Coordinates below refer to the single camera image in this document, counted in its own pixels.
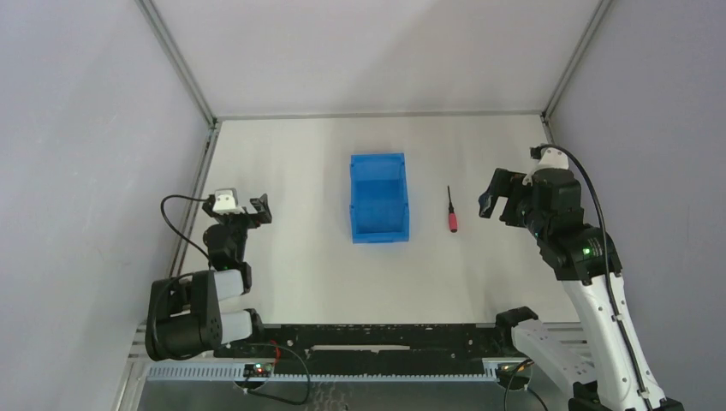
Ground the white slotted cable duct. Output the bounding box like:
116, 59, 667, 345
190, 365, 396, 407
146, 362, 503, 383

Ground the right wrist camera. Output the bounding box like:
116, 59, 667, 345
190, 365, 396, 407
522, 146, 569, 186

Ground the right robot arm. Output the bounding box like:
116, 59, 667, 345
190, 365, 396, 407
479, 168, 684, 410

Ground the controller circuit board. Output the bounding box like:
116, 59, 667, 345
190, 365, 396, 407
243, 363, 274, 378
496, 361, 533, 391

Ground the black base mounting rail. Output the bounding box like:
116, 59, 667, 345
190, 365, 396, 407
213, 324, 517, 377

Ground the aluminium frame post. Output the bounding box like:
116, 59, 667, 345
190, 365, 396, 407
136, 0, 217, 128
541, 0, 614, 122

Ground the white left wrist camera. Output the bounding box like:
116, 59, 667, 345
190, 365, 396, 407
212, 188, 243, 215

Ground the red-handled black screwdriver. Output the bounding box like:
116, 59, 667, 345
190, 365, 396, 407
447, 186, 458, 233

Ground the black board cable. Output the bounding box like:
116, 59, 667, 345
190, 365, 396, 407
233, 342, 312, 407

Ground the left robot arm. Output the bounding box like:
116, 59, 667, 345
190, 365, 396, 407
145, 188, 272, 361

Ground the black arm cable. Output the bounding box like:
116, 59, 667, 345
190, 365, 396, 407
539, 144, 653, 411
160, 194, 212, 263

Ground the aluminium frame right post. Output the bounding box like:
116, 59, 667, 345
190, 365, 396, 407
541, 0, 614, 122

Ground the aluminium frame left post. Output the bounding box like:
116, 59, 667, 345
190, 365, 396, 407
136, 0, 217, 128

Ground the blue plastic storage bin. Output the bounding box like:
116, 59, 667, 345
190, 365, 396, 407
349, 152, 410, 244

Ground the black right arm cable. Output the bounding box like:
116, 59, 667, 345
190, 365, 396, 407
539, 144, 653, 411

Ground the right controller circuit board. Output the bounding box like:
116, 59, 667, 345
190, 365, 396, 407
496, 361, 533, 391

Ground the left controller circuit board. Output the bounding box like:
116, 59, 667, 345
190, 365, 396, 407
243, 363, 274, 378

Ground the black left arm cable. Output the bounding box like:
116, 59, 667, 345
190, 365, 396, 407
160, 194, 212, 263

